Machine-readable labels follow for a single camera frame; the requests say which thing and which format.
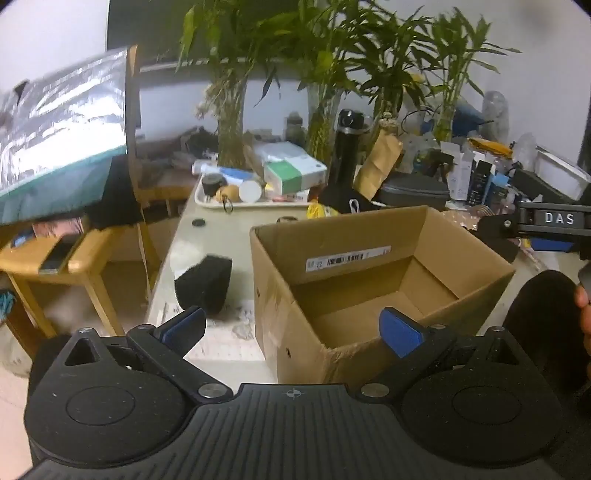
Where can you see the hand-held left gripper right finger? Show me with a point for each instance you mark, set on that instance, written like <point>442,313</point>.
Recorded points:
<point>399,330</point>

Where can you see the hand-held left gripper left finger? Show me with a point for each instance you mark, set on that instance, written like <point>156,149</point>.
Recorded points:
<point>184,325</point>

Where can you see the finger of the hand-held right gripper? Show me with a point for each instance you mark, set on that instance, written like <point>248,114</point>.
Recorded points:
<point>498,226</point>

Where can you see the black sponge block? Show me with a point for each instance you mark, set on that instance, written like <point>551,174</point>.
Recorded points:
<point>203,284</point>

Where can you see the brown cardboard box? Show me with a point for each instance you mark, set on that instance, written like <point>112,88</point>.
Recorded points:
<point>295,332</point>

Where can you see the yellow wet wipes packet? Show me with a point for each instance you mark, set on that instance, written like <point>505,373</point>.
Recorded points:
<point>321,211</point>

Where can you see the person's right hand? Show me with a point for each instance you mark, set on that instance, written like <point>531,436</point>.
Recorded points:
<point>584,304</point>

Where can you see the printed paper sheet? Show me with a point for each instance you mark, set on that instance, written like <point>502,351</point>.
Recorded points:
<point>221,339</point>

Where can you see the black carton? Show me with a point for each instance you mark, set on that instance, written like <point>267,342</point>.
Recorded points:
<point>481,182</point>

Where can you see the white storage box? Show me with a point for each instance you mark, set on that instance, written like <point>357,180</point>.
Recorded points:
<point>561,170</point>

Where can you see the white carton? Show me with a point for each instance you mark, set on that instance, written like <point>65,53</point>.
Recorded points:
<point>459,170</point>

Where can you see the yellow padded envelope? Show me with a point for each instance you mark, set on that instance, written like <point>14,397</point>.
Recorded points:
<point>489,145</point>

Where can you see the grey zipper case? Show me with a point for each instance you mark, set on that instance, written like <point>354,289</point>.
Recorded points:
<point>413,191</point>

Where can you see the black round lid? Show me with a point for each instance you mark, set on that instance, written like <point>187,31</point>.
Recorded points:
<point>199,222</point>

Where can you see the wooden chair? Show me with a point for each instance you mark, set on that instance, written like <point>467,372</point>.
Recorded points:
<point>87,244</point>

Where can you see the brown paper bag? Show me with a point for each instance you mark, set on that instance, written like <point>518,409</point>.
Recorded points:
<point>376,166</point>

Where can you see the white plastic tray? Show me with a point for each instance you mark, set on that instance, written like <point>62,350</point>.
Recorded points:
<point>258,204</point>

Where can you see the black smartphone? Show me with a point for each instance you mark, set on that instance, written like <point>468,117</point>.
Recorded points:
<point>60,254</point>

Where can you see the small black jar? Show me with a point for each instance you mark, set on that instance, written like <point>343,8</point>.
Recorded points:
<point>212,183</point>

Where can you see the black cloth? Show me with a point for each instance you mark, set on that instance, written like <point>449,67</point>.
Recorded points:
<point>117,194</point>

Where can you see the white round cap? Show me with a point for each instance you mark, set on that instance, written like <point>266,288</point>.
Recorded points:
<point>250,191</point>

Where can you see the blue and white tube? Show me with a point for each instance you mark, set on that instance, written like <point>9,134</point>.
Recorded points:
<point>235,173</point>

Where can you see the lucky bamboo plant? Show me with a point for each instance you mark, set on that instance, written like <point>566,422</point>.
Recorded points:
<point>332,60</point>
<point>231,92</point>
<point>450,69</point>

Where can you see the black thermos bottle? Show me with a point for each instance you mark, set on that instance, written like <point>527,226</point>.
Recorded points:
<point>344,157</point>

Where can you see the green and white box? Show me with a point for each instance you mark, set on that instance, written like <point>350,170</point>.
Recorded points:
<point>295,175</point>

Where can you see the white plastic bag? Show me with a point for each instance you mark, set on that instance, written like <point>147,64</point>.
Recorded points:
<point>281,152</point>

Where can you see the dark glass jar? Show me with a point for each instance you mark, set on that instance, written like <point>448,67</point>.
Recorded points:
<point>295,131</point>

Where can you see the silver insulated bag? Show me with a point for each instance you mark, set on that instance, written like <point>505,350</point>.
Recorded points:
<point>60,129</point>

